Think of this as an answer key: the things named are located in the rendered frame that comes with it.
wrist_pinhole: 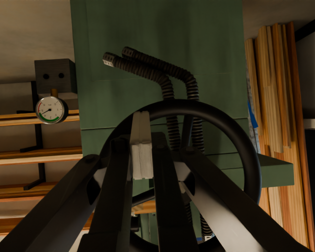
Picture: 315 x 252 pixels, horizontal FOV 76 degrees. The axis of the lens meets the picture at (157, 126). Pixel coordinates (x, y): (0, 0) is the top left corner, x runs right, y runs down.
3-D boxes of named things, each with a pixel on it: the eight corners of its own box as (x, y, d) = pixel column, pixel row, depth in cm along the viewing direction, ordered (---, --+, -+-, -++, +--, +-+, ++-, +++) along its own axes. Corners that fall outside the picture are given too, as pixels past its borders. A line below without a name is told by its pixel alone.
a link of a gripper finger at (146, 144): (140, 142, 13) (151, 142, 13) (141, 110, 20) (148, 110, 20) (143, 180, 15) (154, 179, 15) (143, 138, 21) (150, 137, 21)
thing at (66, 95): (68, 57, 47) (71, 92, 47) (84, 70, 59) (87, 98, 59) (31, 59, 47) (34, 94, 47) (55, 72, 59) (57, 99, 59)
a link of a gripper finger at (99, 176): (131, 187, 13) (83, 191, 13) (134, 149, 17) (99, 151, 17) (129, 167, 12) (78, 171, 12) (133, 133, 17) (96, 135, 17)
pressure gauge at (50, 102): (62, 86, 44) (65, 123, 45) (68, 88, 48) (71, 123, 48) (32, 88, 44) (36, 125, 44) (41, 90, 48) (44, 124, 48)
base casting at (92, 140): (250, 117, 53) (252, 152, 53) (197, 119, 111) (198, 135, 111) (78, 130, 51) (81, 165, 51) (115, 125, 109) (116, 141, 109)
